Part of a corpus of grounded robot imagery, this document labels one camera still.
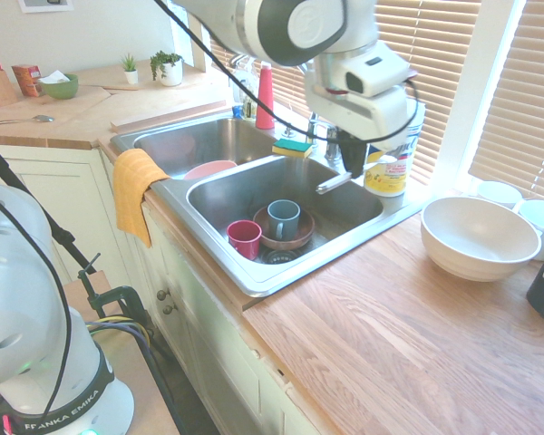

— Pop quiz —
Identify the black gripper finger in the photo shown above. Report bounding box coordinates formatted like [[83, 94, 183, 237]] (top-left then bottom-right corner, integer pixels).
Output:
[[337, 130, 355, 174], [352, 136, 369, 176]]

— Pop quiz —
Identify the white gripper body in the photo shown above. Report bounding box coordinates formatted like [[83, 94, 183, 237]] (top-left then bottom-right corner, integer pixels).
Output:
[[304, 82, 423, 146]]

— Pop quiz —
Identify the white-handled metal fork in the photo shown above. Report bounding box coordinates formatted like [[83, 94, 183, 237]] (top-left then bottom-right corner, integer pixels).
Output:
[[316, 153, 398, 196]]

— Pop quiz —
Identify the stainless steel double sink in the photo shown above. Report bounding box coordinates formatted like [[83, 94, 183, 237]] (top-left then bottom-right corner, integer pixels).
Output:
[[110, 112, 432, 298]]

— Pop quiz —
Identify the black sink drain strainer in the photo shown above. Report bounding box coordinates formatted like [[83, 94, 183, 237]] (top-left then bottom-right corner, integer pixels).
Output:
[[259, 248, 301, 266]]

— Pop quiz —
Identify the Lysol wipes canister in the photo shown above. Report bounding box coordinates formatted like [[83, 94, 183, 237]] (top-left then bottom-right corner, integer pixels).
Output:
[[362, 101, 427, 198]]

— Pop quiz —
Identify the yellow green sponge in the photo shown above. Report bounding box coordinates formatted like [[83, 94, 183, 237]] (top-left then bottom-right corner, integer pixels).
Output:
[[271, 139, 315, 160]]

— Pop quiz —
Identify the wide wooden window blind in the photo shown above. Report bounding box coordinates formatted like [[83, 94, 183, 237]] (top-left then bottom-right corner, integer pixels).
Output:
[[206, 0, 481, 186]]

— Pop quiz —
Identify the brown wooden bowl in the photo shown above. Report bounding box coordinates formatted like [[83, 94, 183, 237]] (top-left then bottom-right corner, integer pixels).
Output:
[[252, 206, 316, 251]]

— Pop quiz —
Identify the grey-blue mug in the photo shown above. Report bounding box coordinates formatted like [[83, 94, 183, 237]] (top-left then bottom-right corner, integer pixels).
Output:
[[266, 198, 303, 242]]

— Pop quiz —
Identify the pink cone dish bottle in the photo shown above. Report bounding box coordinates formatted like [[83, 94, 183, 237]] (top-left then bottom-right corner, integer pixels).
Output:
[[255, 62, 277, 131]]

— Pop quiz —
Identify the red cup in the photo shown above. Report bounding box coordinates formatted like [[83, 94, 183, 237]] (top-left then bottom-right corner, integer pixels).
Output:
[[226, 219, 263, 261]]

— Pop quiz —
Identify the small white bowl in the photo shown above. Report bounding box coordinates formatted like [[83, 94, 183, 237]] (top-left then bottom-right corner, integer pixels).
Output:
[[475, 180, 524, 210]]

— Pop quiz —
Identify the narrow wooden window blind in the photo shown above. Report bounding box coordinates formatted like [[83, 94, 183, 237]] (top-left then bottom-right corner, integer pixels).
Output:
[[468, 0, 544, 204]]

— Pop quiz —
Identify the pink bowl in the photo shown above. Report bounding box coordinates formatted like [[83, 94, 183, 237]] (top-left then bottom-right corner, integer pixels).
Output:
[[182, 159, 238, 181]]

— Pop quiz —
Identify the large cream bowl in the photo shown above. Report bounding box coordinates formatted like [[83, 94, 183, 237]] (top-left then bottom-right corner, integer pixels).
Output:
[[420, 196, 543, 283]]

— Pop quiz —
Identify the leafy plant white pot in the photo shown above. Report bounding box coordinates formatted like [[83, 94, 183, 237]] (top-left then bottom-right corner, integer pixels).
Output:
[[149, 50, 185, 88]]

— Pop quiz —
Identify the orange dish cloth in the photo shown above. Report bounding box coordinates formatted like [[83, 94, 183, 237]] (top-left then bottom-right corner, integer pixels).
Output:
[[112, 148, 171, 248]]

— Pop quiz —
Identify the small spiky plant white pot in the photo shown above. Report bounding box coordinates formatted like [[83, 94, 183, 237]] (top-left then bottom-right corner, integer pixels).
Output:
[[119, 53, 141, 85]]

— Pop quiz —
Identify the cream kitchen cabinet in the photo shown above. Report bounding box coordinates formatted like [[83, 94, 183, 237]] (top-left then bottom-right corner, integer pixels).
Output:
[[0, 143, 341, 435]]

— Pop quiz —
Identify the green metal clamp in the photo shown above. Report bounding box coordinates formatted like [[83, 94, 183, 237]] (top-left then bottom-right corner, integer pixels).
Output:
[[76, 253, 151, 328]]

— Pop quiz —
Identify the green bowl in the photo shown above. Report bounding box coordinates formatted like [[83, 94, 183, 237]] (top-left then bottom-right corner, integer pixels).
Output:
[[40, 73, 80, 101]]

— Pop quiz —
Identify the white paper scrap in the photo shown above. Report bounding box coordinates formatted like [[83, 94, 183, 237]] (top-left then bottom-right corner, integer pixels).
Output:
[[37, 71, 72, 85]]

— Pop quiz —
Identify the metal spoon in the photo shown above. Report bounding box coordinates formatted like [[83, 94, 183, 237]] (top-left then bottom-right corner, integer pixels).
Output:
[[0, 114, 56, 127]]

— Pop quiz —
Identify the black stand leg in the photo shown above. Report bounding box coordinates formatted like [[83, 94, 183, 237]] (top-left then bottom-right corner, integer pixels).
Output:
[[0, 133, 97, 276]]

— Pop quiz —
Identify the wooden robot mounting table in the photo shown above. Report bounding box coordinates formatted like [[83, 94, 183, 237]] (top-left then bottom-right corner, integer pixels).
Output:
[[63, 269, 176, 435]]

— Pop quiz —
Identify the red cardboard box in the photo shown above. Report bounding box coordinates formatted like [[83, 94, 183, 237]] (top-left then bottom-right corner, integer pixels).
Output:
[[11, 63, 43, 98]]

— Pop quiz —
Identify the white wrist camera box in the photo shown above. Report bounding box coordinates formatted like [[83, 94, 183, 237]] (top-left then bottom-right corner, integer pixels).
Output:
[[342, 44, 413, 99]]

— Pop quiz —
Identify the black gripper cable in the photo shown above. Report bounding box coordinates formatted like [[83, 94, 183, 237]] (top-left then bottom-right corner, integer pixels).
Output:
[[152, 0, 427, 142]]

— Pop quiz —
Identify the coloured wire bundle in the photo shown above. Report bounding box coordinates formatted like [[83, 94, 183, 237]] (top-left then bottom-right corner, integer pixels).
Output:
[[84, 315, 156, 357]]

